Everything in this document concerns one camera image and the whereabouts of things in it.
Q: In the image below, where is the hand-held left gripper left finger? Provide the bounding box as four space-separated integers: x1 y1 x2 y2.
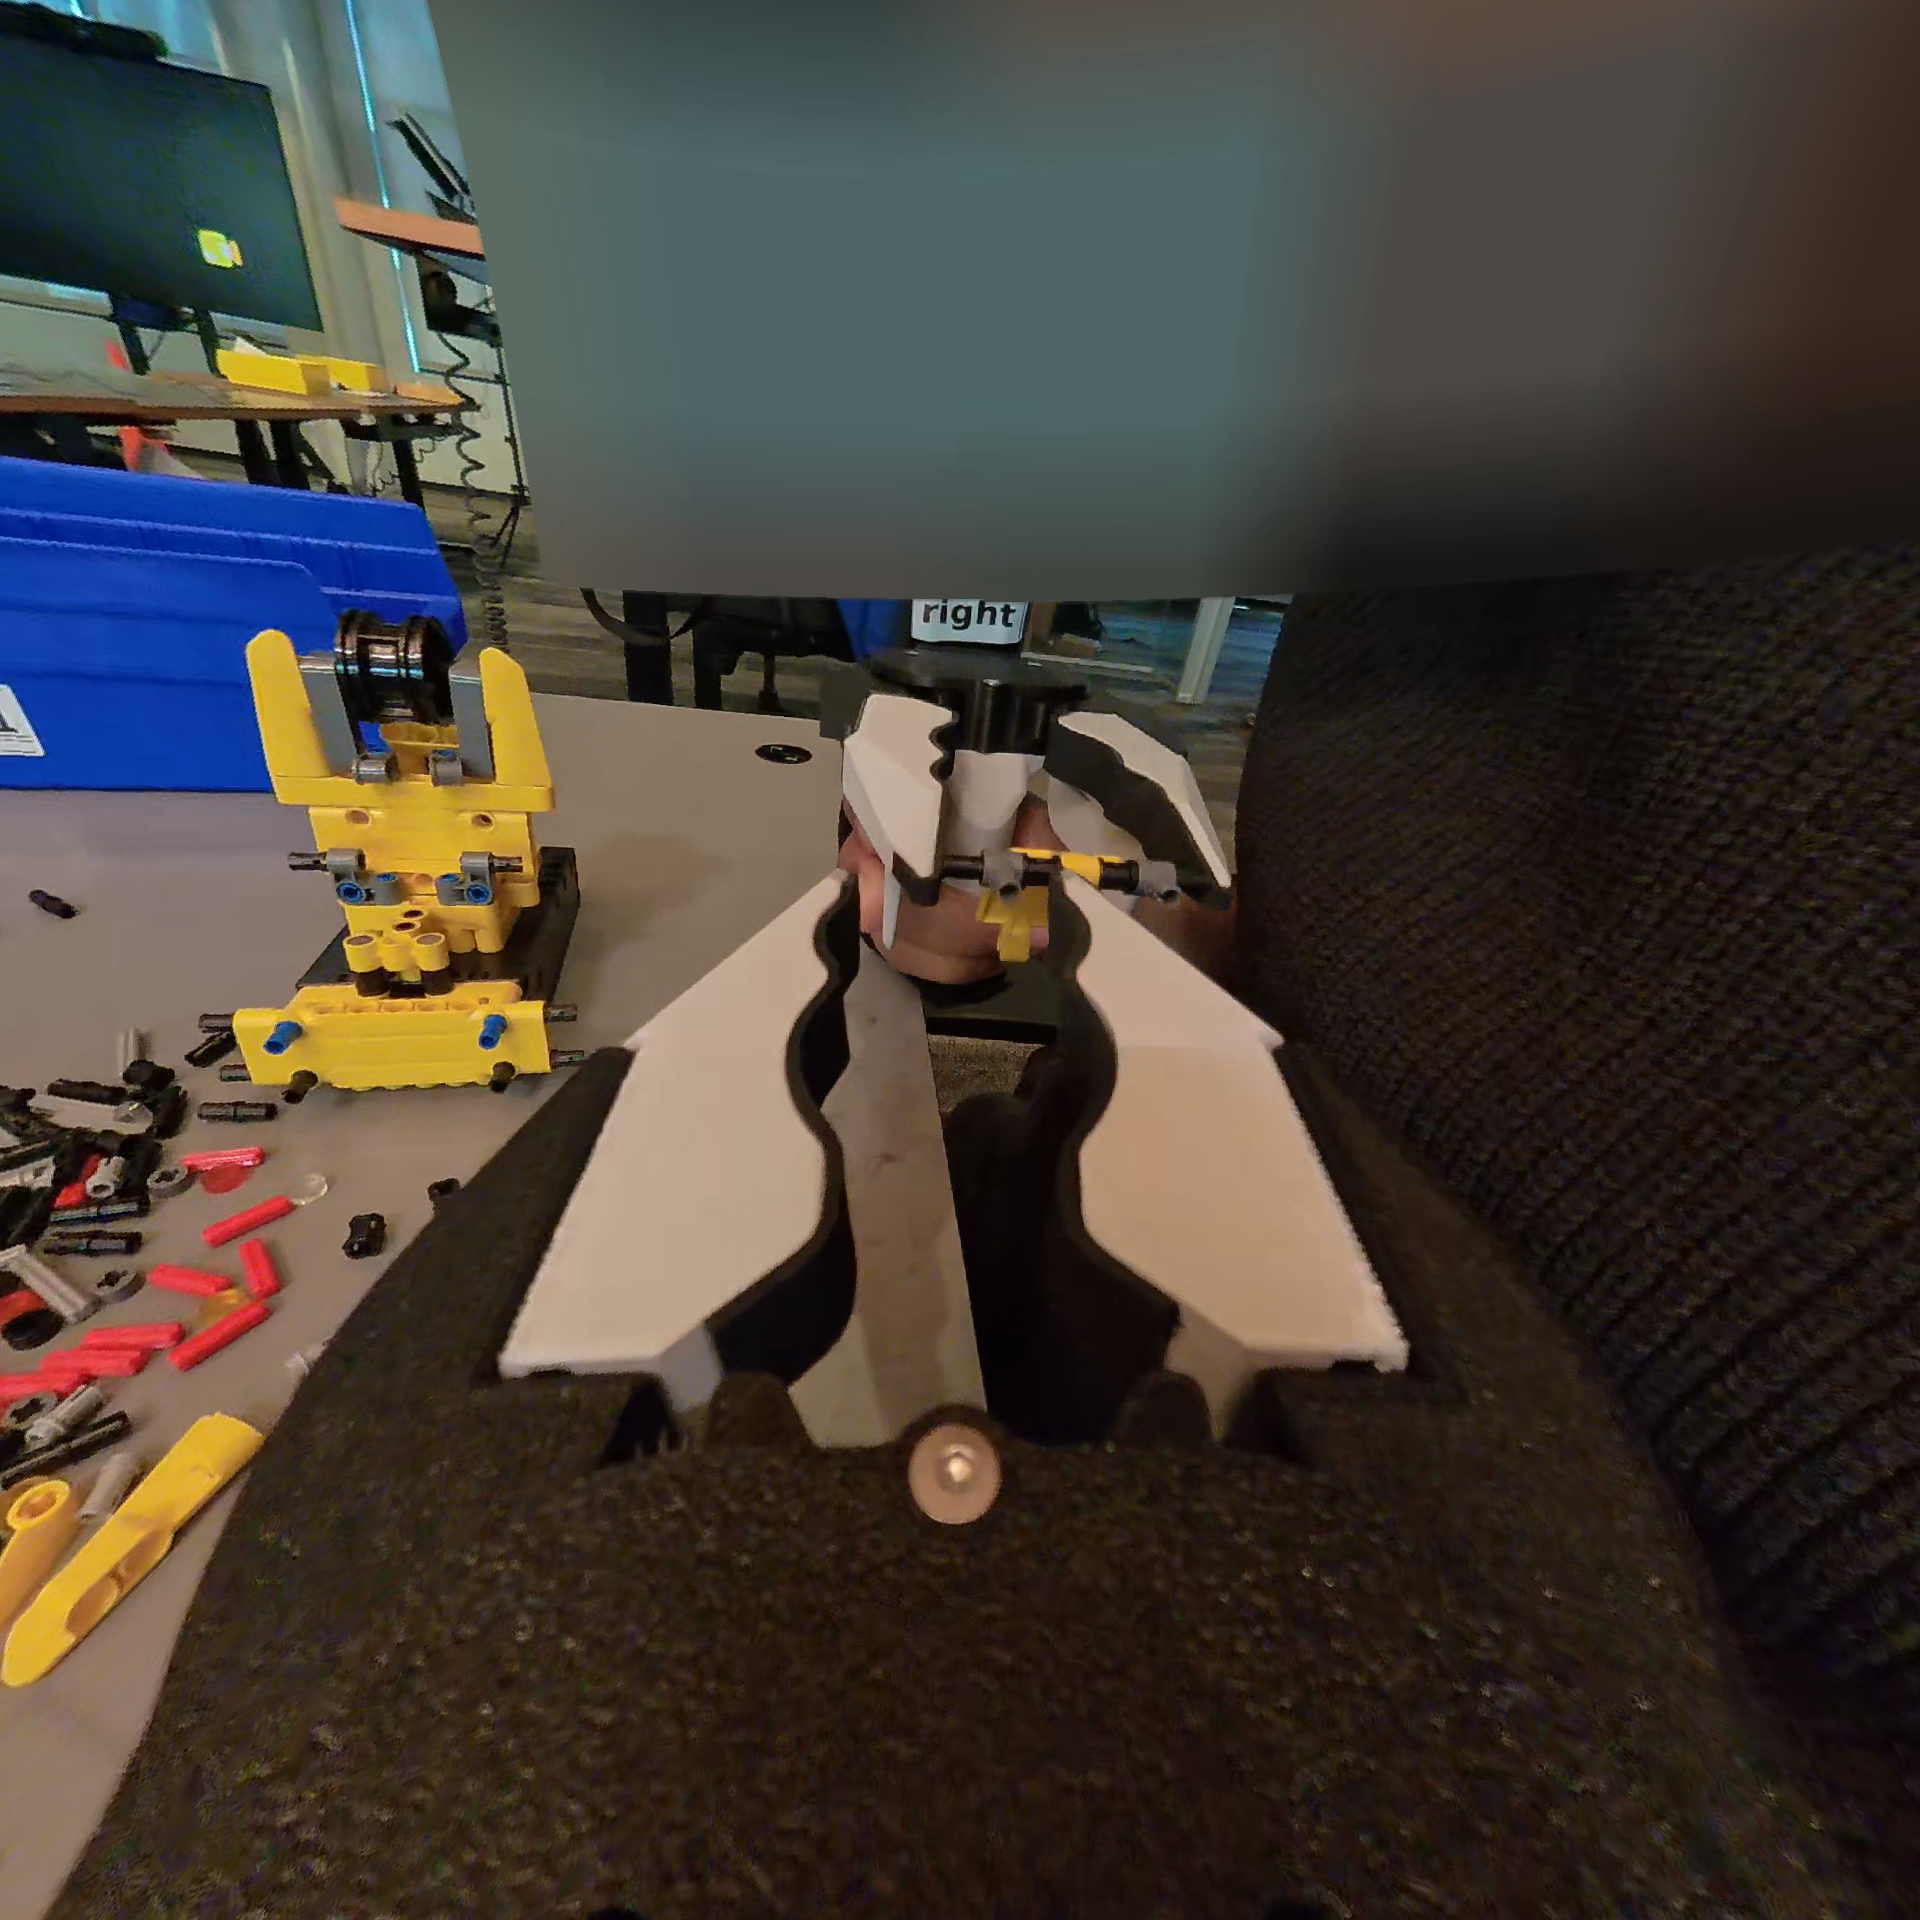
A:
500 872 860 1415

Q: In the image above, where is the yellow toy brick model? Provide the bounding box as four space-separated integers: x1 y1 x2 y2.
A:
228 609 589 1107

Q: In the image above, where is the blue plastic bin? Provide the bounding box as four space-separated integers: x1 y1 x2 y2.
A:
0 453 469 793

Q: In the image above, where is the black computer monitor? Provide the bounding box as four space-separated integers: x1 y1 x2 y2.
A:
0 16 327 338

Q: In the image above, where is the pile of toy brick parts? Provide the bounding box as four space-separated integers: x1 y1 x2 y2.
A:
0 884 396 1502

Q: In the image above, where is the person's right hand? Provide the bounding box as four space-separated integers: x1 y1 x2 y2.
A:
836 802 1002 987

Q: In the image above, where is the black coiled cable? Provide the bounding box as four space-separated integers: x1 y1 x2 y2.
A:
449 352 522 591

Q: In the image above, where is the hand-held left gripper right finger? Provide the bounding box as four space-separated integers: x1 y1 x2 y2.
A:
1054 880 1411 1441

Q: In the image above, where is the yellow block on desk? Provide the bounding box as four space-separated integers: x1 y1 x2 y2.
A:
215 344 396 397

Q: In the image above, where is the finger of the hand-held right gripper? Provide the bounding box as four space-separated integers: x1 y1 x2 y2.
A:
840 691 970 950
1046 711 1234 916

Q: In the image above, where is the yellow curved toy panel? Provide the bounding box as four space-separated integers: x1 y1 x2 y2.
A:
0 1412 269 1689

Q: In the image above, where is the wooden desk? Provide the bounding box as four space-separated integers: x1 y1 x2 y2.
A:
0 367 474 498

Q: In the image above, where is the yellow black toy axle assembly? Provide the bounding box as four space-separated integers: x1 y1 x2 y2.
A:
939 844 1190 966

